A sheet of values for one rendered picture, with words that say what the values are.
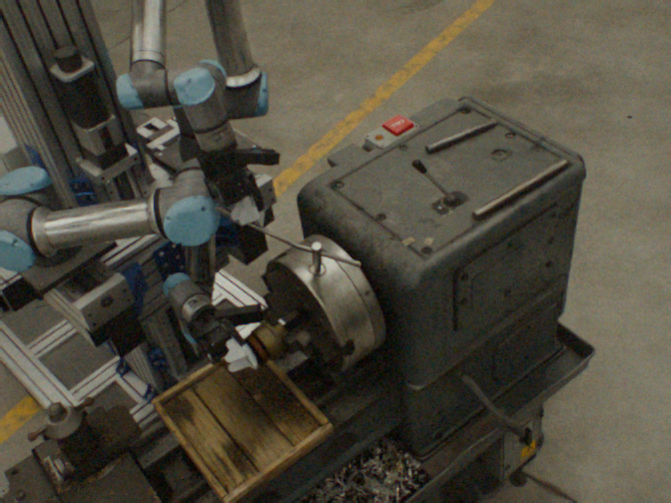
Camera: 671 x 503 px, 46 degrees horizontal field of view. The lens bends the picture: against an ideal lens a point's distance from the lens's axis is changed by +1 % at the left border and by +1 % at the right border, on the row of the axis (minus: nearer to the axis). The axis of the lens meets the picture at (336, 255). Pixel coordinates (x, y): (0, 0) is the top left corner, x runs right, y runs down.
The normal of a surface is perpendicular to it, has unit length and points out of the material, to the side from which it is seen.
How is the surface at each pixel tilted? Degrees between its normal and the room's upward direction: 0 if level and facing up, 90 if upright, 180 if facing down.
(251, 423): 0
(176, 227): 90
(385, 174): 0
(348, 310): 54
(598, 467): 0
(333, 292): 34
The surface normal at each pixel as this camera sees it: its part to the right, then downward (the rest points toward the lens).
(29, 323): -0.11, -0.70
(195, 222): 0.15, 0.68
